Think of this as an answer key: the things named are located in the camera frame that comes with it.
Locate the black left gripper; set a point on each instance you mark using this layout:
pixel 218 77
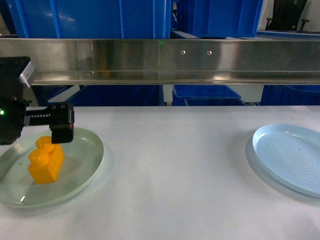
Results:
pixel 16 73

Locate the yellow toy block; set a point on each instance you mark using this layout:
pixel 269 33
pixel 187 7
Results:
pixel 45 161

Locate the green round plate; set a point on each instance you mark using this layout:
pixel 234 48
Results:
pixel 82 159

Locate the large blue bin left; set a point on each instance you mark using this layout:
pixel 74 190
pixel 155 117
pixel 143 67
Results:
pixel 91 19

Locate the large blue bin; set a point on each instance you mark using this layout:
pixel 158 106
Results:
pixel 91 19
pixel 219 18

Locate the blue bin lower shelf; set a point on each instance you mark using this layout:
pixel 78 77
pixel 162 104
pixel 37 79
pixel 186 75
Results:
pixel 205 95

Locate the large blue bin right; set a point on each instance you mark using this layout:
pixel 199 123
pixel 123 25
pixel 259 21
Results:
pixel 219 18

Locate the light blue round plate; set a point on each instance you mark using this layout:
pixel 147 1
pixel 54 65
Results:
pixel 291 155

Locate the black office chair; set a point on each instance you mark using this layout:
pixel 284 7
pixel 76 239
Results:
pixel 286 16

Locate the stainless steel shelf rail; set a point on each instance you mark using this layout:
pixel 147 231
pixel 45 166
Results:
pixel 168 61

